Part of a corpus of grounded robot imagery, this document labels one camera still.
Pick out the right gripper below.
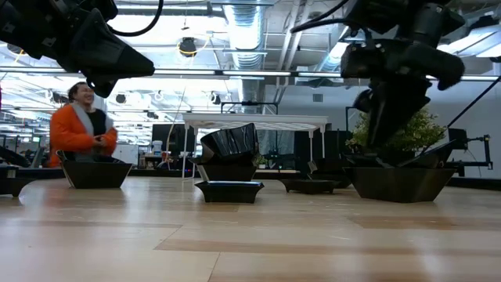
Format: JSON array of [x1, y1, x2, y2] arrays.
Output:
[[351, 33, 467, 152]]

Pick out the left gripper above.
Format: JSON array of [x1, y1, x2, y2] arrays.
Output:
[[0, 0, 156, 99]]

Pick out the small black square plate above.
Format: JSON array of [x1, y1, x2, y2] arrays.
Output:
[[0, 176, 37, 198], [194, 180, 265, 204], [279, 178, 341, 196]]

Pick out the green artificial potted plant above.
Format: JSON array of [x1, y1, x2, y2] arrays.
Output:
[[346, 107, 447, 165]]

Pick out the black ceiling-mounted device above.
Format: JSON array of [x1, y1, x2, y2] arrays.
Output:
[[178, 36, 199, 58]]

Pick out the person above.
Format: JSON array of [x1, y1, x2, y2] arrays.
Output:
[[49, 81, 118, 168]]

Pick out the white lattice shelf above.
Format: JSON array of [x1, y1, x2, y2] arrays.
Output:
[[182, 112, 329, 180]]

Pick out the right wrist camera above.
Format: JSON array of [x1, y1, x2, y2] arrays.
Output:
[[339, 38, 389, 79]]

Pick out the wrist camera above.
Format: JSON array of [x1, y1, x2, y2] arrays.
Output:
[[76, 0, 119, 23], [339, 38, 389, 79]]

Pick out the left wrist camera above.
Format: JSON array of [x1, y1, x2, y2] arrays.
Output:
[[76, 0, 119, 23]]

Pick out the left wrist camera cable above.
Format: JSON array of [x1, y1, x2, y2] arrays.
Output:
[[106, 0, 164, 38]]

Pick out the right arm power cable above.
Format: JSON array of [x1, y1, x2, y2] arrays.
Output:
[[445, 75, 501, 128]]

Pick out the silver ventilation duct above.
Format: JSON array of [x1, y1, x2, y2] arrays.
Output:
[[222, 0, 271, 105]]

